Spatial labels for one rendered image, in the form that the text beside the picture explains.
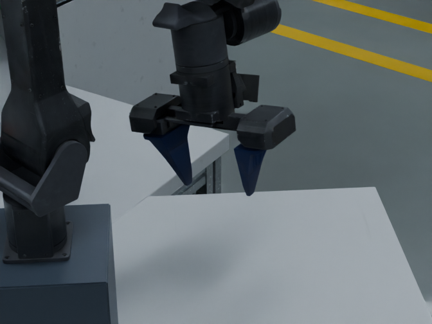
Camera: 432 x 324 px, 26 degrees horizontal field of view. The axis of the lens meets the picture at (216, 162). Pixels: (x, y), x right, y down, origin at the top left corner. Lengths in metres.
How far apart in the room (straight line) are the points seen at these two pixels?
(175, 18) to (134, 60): 1.62
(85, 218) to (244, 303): 0.29
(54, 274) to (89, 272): 0.03
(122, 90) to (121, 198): 1.19
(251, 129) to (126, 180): 0.49
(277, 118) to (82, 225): 0.23
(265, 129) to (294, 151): 2.30
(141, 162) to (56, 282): 0.60
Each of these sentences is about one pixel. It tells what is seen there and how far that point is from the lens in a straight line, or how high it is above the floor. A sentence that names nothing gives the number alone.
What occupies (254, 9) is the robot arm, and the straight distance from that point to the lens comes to 1.02.
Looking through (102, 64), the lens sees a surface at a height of 0.60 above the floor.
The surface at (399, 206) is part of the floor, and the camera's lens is 3.00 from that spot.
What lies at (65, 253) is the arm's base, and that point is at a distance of 0.93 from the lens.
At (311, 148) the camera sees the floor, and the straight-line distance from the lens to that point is 3.28.
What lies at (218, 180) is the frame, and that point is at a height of 0.78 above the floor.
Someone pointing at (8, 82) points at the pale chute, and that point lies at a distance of 1.37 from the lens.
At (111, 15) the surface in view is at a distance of 2.45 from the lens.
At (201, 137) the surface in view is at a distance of 1.54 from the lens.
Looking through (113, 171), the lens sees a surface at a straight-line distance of 1.45.
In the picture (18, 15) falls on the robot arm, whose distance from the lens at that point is 0.83.
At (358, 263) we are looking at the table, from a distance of 1.26.
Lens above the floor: 1.60
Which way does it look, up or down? 30 degrees down
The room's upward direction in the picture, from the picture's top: straight up
